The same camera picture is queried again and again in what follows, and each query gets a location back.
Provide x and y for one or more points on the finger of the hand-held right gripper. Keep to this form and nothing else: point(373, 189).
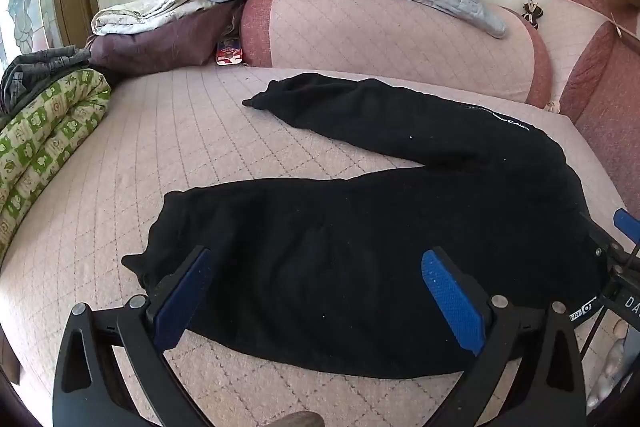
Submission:
point(602, 239)
point(628, 224)

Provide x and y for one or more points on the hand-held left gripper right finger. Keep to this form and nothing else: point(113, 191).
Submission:
point(452, 299)

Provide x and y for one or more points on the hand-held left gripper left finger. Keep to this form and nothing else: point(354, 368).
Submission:
point(182, 297)

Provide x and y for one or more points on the black pants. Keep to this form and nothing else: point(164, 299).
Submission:
point(350, 247)

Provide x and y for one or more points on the white plastic bag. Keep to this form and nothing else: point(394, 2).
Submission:
point(610, 372)

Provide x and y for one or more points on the pink quilted cushion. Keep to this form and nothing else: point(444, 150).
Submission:
point(570, 42)
point(610, 107)

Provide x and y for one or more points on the small beige object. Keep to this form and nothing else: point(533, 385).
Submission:
point(552, 107)

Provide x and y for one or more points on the green printed quilt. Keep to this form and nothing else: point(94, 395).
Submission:
point(45, 132)

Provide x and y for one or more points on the black hair clip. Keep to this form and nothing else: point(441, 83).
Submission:
point(532, 13)

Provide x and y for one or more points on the small red packet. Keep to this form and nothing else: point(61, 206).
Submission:
point(229, 54)

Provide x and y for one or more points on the purple folded blanket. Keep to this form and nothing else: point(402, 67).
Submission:
point(170, 44)

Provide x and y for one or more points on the dark grey plaid clothing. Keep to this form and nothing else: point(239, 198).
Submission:
point(35, 72)

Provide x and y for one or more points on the large pink bolster pillow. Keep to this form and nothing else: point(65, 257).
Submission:
point(375, 37)

